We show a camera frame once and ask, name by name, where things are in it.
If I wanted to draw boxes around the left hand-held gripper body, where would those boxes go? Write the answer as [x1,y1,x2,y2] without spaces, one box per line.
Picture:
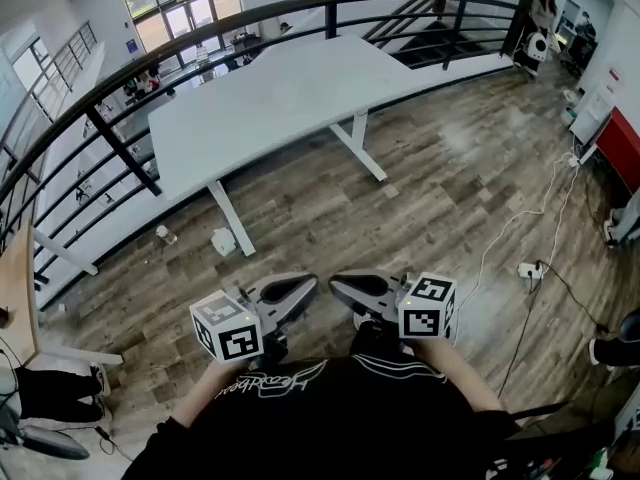
[189,287,292,365]

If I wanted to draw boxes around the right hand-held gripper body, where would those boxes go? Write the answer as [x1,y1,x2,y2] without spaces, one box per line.
[357,271,458,342]

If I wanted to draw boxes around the person's left forearm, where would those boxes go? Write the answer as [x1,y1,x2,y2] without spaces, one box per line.
[171,356,252,428]

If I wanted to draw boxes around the person's right forearm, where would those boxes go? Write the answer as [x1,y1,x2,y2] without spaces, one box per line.
[411,336,504,415]

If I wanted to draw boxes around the person's black striped trousers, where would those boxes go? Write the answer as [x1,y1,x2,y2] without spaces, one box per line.
[257,317,404,367]

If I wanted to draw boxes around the white plastic jug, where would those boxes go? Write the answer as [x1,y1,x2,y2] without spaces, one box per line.
[209,227,239,258]

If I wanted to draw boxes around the person's black printed shirt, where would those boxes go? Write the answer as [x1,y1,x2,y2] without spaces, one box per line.
[119,351,522,480]

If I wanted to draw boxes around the white table leg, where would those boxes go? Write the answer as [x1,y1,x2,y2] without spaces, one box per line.
[31,227,100,276]

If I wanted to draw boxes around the white table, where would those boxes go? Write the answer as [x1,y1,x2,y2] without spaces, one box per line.
[147,34,502,258]

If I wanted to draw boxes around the wooden desk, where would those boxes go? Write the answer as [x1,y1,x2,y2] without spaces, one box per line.
[0,221,125,368]

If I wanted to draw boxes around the grey chair base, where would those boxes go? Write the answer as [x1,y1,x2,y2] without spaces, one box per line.
[0,367,92,462]

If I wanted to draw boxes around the black metal railing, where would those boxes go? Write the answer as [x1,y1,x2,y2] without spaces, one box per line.
[0,0,522,314]

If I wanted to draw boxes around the grey wheeled base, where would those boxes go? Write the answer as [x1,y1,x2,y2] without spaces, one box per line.
[601,204,640,248]

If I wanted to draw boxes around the black staircase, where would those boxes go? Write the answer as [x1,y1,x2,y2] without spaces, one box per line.
[368,0,517,70]

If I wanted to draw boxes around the white board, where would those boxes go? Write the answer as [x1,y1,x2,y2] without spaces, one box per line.
[569,89,615,145]

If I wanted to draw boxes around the red cabinet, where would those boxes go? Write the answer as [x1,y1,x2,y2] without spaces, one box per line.
[594,106,640,195]

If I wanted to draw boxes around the glass entrance doors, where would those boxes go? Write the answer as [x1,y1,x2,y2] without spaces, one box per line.
[116,0,239,55]

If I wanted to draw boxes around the white cable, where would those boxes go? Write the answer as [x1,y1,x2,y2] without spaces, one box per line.
[456,151,582,310]

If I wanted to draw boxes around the thin black cable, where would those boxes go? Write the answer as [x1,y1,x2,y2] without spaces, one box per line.
[93,424,135,463]

